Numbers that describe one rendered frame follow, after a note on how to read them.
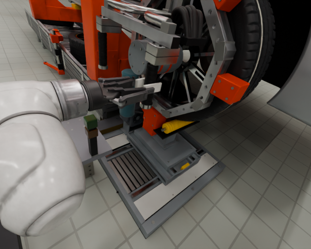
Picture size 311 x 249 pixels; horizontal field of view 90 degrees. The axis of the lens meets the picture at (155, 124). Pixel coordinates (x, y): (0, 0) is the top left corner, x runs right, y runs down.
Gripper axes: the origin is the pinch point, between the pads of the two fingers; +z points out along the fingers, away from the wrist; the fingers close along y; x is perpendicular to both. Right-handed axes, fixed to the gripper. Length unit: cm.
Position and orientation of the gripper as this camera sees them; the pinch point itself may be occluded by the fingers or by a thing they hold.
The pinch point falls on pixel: (148, 85)
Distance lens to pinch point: 51.8
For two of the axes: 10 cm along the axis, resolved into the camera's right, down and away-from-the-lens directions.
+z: 7.6, -2.9, 5.8
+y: 6.2, 5.9, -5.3
